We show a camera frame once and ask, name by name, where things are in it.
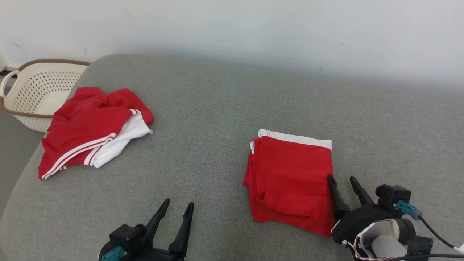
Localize red Bulls basketball jersey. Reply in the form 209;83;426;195
38;87;154;180

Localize cream perforated laundry basket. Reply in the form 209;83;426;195
0;59;91;133

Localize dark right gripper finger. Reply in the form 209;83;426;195
327;174;351;220
349;176;375;208

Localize red shorts white waistband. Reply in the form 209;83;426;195
242;129;336;237

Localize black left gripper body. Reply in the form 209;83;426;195
136;246;186;261

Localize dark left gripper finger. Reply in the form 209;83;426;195
144;198;170;248
168;202;195;258

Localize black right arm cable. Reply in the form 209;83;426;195
381;216;464;261

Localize grey fabric sofa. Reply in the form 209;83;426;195
0;54;464;261

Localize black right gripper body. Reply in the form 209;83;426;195
331;203;403;244

